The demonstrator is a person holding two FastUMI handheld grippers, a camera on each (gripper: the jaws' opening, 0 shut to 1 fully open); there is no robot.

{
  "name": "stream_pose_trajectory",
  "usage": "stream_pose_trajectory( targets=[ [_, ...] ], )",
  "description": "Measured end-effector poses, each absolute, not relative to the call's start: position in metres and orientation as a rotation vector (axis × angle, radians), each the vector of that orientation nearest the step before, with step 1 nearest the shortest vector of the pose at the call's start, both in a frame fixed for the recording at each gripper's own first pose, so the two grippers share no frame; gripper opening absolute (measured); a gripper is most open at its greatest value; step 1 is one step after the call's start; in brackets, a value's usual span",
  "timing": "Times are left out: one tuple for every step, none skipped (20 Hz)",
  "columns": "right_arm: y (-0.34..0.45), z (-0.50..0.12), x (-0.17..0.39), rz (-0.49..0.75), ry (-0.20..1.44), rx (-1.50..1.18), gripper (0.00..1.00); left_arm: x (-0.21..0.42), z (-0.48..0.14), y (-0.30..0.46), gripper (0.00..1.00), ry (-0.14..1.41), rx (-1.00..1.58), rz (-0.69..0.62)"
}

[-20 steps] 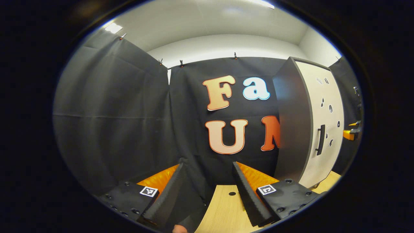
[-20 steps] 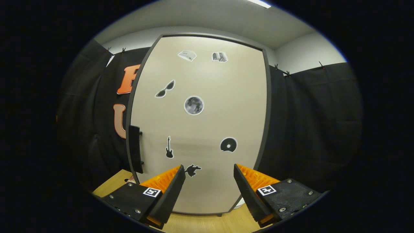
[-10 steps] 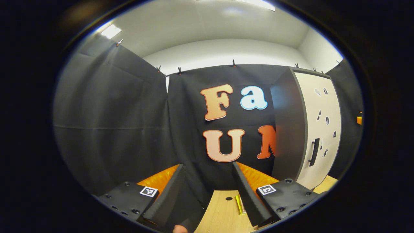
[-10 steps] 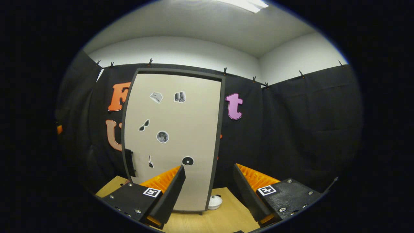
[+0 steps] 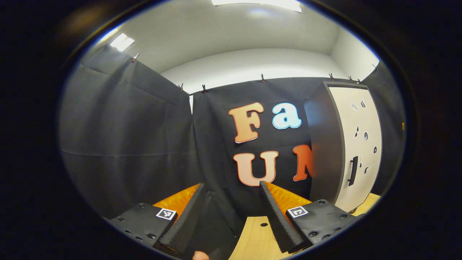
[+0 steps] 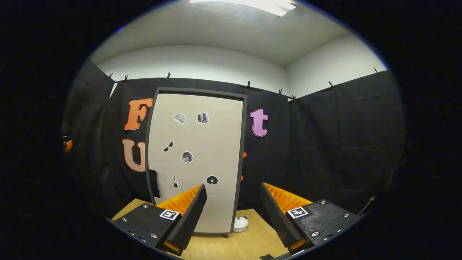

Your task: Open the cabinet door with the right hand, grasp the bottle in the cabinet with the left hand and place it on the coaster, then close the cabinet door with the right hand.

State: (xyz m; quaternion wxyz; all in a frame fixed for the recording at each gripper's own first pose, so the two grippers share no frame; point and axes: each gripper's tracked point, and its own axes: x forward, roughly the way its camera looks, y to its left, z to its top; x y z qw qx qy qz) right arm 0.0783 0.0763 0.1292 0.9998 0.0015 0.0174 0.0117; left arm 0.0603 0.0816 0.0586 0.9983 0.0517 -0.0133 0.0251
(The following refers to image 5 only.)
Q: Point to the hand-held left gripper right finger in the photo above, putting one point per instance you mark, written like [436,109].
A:
[278,220]

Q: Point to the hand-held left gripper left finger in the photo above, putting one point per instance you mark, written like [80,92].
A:
[186,220]

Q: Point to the beige cabinet door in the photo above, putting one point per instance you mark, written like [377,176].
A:
[346,119]

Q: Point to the grey cabinet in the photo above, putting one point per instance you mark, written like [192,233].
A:
[323,151]

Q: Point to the black backdrop cloth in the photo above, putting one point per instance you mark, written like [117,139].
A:
[126,137]

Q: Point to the row of backdrop clips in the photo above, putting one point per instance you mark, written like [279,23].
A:
[135,57]

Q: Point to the large ceiling light panel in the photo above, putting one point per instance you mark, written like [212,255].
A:
[260,3]

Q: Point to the small ceiling light panel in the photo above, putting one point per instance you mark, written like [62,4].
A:
[122,41]

